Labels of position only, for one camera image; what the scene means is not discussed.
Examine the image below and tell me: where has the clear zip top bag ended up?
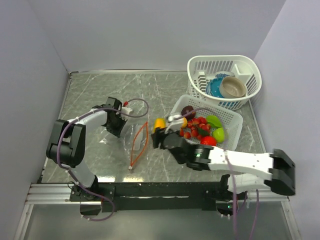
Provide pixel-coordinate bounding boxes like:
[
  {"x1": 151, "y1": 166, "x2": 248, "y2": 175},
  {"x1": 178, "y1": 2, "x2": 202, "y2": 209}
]
[{"x1": 99, "y1": 121, "x2": 151, "y2": 171}]

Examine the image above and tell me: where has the red fake cherry bunch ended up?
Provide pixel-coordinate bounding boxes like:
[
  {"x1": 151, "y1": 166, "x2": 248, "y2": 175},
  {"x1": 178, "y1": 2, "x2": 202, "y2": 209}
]
[{"x1": 179, "y1": 117, "x2": 210, "y2": 141}]

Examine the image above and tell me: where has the green fake apple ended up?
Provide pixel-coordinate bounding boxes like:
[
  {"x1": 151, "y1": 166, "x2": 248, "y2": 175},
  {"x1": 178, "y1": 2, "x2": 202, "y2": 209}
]
[{"x1": 212, "y1": 127, "x2": 226, "y2": 143}]

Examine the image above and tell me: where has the green fake pepper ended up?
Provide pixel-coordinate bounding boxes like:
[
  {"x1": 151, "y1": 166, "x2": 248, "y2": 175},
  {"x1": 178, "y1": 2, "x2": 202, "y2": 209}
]
[{"x1": 206, "y1": 115, "x2": 223, "y2": 129}]

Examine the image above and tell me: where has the dark red fake plum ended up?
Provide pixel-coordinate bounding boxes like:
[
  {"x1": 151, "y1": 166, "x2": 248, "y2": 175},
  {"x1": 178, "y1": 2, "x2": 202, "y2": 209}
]
[{"x1": 181, "y1": 105, "x2": 196, "y2": 121}]

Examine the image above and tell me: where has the white perforated basket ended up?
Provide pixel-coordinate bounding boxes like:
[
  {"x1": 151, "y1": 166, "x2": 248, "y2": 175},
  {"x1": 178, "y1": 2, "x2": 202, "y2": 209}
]
[{"x1": 171, "y1": 94, "x2": 243, "y2": 151}]

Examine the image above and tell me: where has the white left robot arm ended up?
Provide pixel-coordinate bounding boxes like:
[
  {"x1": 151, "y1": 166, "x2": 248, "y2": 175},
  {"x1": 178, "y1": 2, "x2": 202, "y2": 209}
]
[{"x1": 46, "y1": 97, "x2": 133, "y2": 201}]

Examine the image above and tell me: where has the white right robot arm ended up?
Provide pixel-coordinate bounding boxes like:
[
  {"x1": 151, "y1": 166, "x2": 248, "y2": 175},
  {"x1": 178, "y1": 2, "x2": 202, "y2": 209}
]
[{"x1": 151, "y1": 128, "x2": 296, "y2": 199}]

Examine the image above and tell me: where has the red fake peach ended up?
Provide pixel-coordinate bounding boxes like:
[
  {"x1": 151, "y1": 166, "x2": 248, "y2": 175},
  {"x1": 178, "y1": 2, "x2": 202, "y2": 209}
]
[{"x1": 200, "y1": 135, "x2": 217, "y2": 146}]

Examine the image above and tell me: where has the yellow green fake mango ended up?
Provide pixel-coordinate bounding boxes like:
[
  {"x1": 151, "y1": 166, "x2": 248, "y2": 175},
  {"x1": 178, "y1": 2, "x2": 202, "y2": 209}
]
[{"x1": 153, "y1": 118, "x2": 167, "y2": 133}]

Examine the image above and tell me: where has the blue bowl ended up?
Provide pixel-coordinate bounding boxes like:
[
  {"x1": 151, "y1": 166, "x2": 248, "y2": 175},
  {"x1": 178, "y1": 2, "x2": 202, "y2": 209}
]
[{"x1": 205, "y1": 78, "x2": 224, "y2": 98}]

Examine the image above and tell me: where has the beige ceramic bowl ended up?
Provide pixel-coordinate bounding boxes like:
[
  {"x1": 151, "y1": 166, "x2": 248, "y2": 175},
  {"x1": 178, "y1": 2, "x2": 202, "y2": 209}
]
[{"x1": 219, "y1": 76, "x2": 247, "y2": 99}]

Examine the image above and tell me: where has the white dish rack basket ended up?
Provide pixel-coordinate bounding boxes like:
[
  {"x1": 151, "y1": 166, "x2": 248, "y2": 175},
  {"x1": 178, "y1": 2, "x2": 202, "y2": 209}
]
[{"x1": 187, "y1": 55, "x2": 262, "y2": 111}]

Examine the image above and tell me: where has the blue patterned plate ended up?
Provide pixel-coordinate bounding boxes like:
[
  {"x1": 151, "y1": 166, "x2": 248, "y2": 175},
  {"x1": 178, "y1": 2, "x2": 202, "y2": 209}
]
[{"x1": 214, "y1": 71, "x2": 235, "y2": 78}]

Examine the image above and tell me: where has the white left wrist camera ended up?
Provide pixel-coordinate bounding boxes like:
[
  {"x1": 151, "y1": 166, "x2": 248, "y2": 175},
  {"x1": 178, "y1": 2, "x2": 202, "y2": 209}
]
[{"x1": 121, "y1": 101, "x2": 133, "y2": 119}]

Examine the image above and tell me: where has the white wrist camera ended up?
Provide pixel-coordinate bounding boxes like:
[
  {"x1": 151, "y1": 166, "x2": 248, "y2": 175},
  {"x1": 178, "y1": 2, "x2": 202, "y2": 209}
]
[
  {"x1": 121, "y1": 101, "x2": 133, "y2": 119},
  {"x1": 165, "y1": 113, "x2": 183, "y2": 134}
]

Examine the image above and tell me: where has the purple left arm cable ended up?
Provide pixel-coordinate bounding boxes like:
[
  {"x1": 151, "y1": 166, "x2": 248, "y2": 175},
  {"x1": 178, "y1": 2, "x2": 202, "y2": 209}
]
[{"x1": 56, "y1": 98, "x2": 150, "y2": 201}]

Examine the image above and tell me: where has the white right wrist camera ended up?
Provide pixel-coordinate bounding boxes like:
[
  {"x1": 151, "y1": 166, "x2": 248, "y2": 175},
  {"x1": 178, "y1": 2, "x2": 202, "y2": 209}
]
[{"x1": 165, "y1": 113, "x2": 183, "y2": 134}]

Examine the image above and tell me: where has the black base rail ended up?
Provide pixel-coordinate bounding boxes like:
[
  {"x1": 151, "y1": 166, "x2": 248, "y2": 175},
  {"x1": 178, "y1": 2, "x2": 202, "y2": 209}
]
[{"x1": 27, "y1": 179, "x2": 251, "y2": 213}]

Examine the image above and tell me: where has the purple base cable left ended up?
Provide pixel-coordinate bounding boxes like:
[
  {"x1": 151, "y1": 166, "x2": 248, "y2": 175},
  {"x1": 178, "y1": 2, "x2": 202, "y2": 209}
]
[{"x1": 80, "y1": 197, "x2": 116, "y2": 222}]

